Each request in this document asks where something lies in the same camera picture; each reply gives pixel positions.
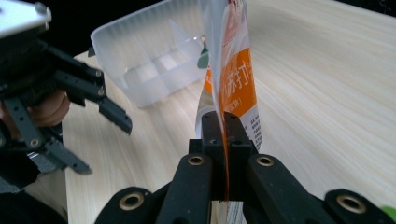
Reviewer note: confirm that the orange and white packet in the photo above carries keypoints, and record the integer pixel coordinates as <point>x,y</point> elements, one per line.
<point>236,77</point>

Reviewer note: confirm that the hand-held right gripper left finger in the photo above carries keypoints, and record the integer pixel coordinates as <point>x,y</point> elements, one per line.
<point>214,140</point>

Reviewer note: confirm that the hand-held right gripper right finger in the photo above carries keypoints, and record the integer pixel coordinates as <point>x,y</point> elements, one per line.
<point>238,143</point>

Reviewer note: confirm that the translucent plastic box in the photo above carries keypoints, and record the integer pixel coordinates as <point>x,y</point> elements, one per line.
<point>149,46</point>

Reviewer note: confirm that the small green thing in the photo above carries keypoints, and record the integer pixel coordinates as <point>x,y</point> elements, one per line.
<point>389,213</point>

